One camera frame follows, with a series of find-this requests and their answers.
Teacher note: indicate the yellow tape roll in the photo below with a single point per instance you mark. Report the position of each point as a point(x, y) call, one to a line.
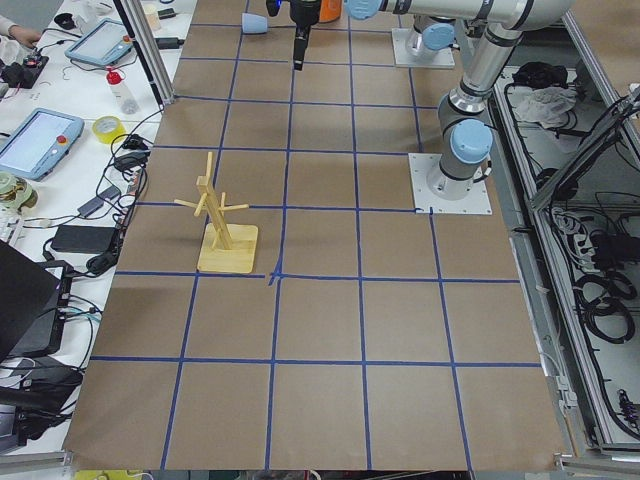
point(109, 129)

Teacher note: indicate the near blue teach pendant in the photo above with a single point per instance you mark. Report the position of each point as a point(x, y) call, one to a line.
point(40, 143)

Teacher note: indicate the person hand at table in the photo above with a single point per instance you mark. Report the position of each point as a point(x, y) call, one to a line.
point(25, 36)

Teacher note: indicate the red capped squeeze bottle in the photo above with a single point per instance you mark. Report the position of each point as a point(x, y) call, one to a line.
point(124, 98)

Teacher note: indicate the orange eco bin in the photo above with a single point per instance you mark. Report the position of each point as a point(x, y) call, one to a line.
point(330, 11)

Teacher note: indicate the white rag on black cloth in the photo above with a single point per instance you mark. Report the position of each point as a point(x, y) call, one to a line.
point(550, 100)

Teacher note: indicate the light blue plastic cup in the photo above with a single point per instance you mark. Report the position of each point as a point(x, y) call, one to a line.
point(253, 24)

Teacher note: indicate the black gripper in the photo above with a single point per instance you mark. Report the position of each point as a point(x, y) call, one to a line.
point(306, 11)

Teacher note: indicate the aluminium frame post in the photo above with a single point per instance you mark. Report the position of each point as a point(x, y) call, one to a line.
point(133, 18)

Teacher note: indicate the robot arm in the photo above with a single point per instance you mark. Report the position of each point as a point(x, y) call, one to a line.
point(430, 34)
point(467, 140)

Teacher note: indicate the grey usb hub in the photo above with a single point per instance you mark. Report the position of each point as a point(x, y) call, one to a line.
point(91, 206)

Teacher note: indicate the wooden mug tree stand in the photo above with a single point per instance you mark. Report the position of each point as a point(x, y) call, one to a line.
point(226, 247)

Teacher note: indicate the blue teach pendant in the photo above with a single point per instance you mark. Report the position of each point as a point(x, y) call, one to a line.
point(40, 143)
point(103, 46)

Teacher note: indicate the black laptop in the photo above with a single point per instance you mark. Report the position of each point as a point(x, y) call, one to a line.
point(33, 295)

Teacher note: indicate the black power adapter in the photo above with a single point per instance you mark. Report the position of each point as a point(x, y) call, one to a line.
point(83, 239)

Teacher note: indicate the far blue teach pendant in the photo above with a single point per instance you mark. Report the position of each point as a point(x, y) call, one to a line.
point(103, 46)

